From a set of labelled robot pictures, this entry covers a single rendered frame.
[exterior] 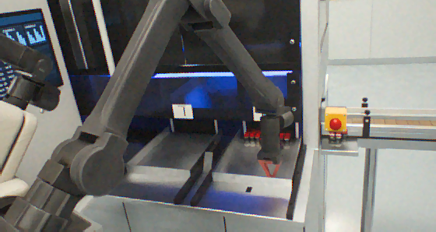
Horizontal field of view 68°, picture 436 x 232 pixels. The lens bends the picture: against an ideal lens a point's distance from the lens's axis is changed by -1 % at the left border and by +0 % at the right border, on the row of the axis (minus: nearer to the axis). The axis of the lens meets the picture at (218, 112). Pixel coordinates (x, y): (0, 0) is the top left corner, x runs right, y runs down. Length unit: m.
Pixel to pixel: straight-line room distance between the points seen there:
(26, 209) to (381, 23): 5.58
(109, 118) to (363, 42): 5.44
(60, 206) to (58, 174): 0.05
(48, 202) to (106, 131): 0.13
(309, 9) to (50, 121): 1.06
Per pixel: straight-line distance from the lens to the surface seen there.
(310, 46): 1.13
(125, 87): 0.57
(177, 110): 1.35
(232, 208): 0.99
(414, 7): 5.83
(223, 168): 1.17
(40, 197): 0.54
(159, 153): 1.34
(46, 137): 1.45
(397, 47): 5.90
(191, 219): 1.64
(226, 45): 0.76
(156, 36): 0.61
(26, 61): 0.94
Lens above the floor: 1.49
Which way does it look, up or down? 21 degrees down
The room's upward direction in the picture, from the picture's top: 7 degrees counter-clockwise
